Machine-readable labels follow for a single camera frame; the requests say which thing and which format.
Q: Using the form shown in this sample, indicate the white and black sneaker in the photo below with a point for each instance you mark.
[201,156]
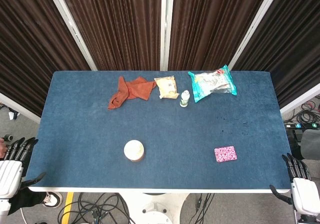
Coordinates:
[52,199]

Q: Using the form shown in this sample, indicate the right black-and-silver robot hand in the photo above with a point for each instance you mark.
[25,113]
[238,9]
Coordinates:
[306,194]

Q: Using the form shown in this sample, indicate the white paper scrap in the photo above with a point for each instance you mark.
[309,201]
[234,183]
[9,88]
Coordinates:
[12,115]

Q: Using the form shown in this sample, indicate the black foot pedal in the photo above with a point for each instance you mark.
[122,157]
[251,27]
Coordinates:
[297,135]

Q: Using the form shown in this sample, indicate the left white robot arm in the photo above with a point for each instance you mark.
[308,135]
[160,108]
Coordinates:
[4,206]

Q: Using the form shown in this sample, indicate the red white patterned square block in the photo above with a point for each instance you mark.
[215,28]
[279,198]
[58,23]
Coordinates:
[225,154]

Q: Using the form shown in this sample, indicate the yellow snack bag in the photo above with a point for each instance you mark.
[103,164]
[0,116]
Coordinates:
[166,87]

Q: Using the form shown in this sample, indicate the teal clear snack bag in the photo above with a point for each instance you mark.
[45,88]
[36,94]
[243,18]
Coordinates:
[212,83]

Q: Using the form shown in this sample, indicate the blue fabric table cover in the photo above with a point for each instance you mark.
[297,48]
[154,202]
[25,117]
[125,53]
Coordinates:
[175,133]

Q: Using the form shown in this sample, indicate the white partition frame post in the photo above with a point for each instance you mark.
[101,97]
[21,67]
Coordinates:
[72,31]
[300,100]
[252,31]
[166,26]
[17,107]

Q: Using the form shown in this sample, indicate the black trousers leg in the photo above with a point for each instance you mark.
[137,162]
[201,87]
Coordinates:
[27,199]

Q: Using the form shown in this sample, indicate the orange crumpled cloth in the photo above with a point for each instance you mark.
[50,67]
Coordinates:
[136,88]

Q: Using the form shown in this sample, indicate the left black-and-white robot hand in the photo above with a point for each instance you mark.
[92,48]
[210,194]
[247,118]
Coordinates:
[11,176]

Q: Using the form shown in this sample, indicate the clear tub of rubber bands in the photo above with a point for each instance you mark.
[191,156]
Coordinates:
[133,149]

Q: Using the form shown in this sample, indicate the brown pleated curtain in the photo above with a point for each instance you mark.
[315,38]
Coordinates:
[290,46]
[32,46]
[212,23]
[117,26]

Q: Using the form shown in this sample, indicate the white bottle green label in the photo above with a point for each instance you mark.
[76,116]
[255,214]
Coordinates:
[185,100]

